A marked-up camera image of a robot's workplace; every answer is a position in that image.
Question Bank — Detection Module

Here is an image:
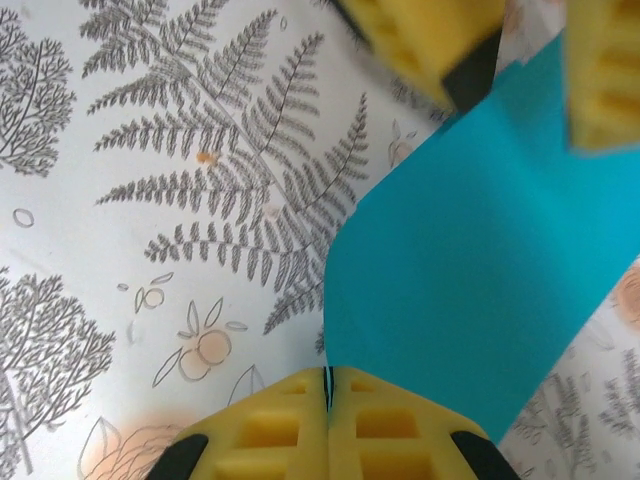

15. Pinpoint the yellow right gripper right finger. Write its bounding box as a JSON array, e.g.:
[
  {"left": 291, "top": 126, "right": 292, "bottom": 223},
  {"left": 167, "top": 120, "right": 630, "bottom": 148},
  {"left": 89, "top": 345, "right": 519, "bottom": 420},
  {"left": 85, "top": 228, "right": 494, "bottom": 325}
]
[{"left": 328, "top": 366, "right": 525, "bottom": 480}]

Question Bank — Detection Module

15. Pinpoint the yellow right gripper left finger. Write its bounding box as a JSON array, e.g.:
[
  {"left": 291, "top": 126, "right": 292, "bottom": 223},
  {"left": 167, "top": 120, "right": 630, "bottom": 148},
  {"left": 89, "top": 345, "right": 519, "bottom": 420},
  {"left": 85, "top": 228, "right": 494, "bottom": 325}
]
[{"left": 148, "top": 366, "right": 330, "bottom": 480}]

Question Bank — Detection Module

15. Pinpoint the blue paper sheet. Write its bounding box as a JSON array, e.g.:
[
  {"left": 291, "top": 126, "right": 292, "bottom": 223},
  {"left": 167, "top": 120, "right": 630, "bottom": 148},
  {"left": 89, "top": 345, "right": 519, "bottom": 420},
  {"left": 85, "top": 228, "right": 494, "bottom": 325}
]
[{"left": 321, "top": 33, "right": 640, "bottom": 447}]

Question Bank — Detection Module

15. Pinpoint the floral patterned table cover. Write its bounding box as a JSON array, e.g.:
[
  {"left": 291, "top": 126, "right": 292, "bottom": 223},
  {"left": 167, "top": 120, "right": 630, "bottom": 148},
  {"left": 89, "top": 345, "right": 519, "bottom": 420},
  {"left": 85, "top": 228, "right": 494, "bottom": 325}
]
[{"left": 0, "top": 0, "right": 640, "bottom": 480}]

